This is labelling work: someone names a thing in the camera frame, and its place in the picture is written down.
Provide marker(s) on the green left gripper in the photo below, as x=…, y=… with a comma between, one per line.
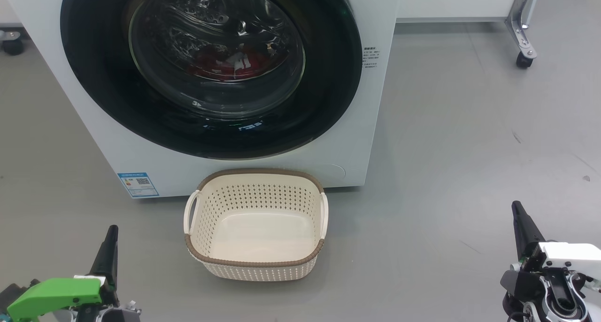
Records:
x=51, y=294

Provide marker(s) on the beige perforated laundry basket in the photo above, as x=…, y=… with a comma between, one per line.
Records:
x=263, y=233

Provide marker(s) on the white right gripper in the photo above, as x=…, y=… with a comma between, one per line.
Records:
x=573, y=258

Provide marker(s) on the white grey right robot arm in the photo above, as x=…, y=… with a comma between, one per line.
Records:
x=563, y=303

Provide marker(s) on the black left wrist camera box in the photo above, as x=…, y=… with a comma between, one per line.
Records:
x=14, y=294

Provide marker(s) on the red basketball jersey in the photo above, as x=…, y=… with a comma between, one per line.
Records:
x=253, y=61

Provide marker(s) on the white front-load washing machine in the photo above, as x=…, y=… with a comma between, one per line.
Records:
x=117, y=157

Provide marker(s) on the white cabinet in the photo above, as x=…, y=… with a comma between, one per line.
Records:
x=446, y=0

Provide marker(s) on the silver metal cart leg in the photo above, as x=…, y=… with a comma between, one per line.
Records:
x=521, y=21

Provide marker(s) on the blue energy label sticker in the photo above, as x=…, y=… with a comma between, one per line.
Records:
x=138, y=185

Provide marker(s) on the black-rimmed glass washer door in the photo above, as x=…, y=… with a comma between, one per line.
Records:
x=94, y=78

